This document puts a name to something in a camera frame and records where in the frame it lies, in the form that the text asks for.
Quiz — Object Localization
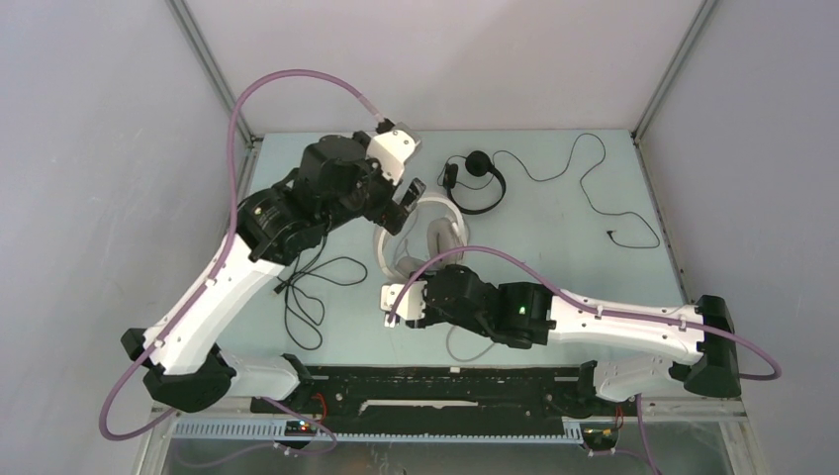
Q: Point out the small black on-ear headphones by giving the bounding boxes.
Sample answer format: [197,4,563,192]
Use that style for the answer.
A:
[438,150,508,217]

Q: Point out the black cable of blue headset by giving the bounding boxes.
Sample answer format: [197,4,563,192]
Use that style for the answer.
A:
[273,236,369,352]

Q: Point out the aluminium frame post left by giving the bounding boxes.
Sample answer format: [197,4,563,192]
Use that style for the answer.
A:
[164,0,257,148]

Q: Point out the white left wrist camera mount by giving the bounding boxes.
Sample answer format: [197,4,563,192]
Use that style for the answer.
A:
[366,119,421,186]

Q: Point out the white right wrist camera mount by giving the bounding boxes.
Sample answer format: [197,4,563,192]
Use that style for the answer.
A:
[380,281,426,328]

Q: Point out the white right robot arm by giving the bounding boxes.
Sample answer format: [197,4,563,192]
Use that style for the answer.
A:
[418,265,742,414]

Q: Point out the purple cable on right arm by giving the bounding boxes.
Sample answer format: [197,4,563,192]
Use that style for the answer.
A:
[386,245,783,382]

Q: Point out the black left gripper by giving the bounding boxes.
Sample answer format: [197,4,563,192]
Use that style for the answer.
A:
[320,132,424,235]

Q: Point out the white slotted cable duct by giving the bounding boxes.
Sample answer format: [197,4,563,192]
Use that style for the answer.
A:
[172,419,602,444]

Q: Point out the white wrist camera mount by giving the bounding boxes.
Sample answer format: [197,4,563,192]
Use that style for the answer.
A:
[366,119,421,186]
[380,281,426,328]

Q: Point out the thin black headphone cable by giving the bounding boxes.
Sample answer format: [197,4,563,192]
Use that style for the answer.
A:
[491,133,662,250]

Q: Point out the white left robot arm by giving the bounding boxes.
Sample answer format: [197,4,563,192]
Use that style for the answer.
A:
[122,127,425,413]

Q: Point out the white gaming headset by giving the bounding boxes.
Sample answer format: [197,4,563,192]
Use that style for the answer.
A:
[372,191,471,286]

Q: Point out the aluminium frame post right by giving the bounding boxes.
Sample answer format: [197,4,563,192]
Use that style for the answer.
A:
[632,0,720,144]

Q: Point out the grey USB headset cable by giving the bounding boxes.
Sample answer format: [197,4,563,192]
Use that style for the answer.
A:
[445,325,497,364]

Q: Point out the aluminium frame post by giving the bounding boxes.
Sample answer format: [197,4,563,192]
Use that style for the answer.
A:
[632,0,720,144]
[164,0,257,148]

